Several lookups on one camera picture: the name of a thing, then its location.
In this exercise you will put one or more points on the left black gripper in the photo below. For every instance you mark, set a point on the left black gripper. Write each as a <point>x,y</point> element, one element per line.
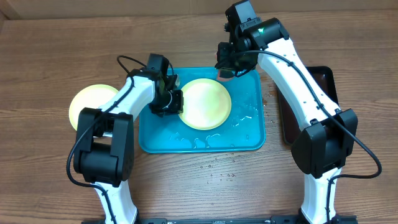
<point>177,107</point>

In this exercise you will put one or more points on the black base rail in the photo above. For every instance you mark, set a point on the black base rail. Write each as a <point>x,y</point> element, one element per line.
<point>276,219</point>

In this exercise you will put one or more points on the red black sponge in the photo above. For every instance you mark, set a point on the red black sponge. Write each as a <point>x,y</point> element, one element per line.
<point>225,75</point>

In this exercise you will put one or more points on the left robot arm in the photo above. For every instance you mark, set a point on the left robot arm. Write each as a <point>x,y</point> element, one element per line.
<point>103,154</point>

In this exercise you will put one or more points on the black rectangular tray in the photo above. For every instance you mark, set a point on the black rectangular tray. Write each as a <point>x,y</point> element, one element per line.
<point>323,76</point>

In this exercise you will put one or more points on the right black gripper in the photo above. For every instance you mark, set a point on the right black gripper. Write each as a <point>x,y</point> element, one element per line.
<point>226,62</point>

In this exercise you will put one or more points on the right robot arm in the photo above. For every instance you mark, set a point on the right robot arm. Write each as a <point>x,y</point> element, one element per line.
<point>324,141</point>

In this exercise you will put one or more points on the teal plastic tray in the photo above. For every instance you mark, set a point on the teal plastic tray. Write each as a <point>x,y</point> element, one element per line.
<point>243,130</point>

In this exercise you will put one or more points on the yellow-green plate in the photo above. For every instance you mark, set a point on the yellow-green plate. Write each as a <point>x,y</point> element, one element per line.
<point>206,104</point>
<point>92,96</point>

